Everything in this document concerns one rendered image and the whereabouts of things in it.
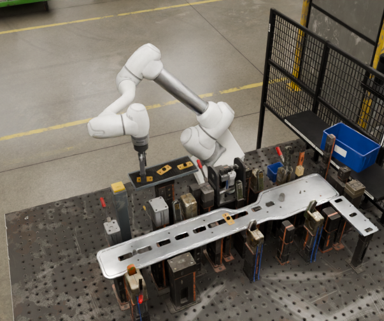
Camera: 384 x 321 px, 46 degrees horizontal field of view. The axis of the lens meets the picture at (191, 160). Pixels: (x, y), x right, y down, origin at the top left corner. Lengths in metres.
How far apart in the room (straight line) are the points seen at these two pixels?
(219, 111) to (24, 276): 1.48
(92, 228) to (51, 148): 2.01
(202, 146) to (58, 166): 1.99
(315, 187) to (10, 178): 2.89
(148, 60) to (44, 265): 1.30
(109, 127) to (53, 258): 0.96
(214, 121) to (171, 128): 2.01
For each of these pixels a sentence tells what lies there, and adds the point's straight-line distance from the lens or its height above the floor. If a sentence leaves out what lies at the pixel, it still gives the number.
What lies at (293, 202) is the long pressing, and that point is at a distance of 2.57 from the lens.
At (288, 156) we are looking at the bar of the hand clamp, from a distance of 2.63.
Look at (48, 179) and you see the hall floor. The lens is 4.39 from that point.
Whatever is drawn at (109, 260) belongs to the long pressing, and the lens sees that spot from 2.30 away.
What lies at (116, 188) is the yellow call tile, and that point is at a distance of 2.41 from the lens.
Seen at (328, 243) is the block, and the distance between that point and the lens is 2.73.
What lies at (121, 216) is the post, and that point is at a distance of 2.54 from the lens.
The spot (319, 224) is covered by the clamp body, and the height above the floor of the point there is 1.01.
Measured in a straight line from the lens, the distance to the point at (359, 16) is 4.48.
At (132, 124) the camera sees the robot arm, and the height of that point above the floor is 1.56.
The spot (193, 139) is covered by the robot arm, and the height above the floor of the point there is 1.08.
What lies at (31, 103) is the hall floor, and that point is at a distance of 5.56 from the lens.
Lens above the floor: 2.78
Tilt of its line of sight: 39 degrees down
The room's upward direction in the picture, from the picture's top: 1 degrees counter-clockwise
